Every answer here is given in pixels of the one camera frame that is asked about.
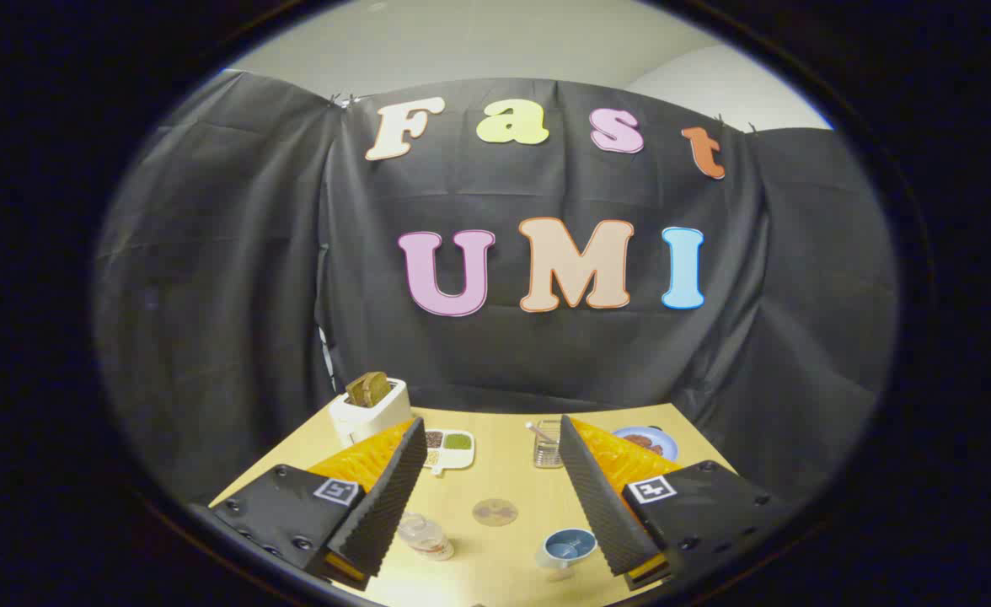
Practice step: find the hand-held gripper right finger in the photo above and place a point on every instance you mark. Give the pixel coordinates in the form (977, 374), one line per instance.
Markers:
(597, 497)

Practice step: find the light blue plate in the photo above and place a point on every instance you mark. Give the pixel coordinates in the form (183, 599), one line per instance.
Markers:
(666, 442)

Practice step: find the brown bread slice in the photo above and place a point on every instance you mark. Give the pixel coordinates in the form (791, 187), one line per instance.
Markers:
(367, 389)

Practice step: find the black backdrop cloth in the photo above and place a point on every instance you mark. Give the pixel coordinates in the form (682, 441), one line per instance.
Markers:
(234, 295)

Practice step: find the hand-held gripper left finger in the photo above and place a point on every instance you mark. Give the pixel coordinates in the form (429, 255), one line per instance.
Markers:
(390, 497)

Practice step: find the clear plastic juice bottle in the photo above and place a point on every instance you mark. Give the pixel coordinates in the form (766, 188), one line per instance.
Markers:
(425, 537)

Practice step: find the white toaster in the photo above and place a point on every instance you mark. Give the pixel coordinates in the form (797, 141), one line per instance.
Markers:
(377, 417)

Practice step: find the brown cookie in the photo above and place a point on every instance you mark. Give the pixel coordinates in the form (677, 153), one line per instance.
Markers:
(635, 441)
(653, 448)

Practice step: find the clear glass holder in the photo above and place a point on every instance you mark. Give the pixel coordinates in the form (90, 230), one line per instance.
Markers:
(548, 453)

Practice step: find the white divided dish with beans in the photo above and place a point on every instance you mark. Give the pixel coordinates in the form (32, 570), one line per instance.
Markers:
(453, 451)

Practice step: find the round brown coaster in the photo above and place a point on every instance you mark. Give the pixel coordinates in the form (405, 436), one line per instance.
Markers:
(495, 511)

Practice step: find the wooden table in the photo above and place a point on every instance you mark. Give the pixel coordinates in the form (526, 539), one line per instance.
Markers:
(495, 472)

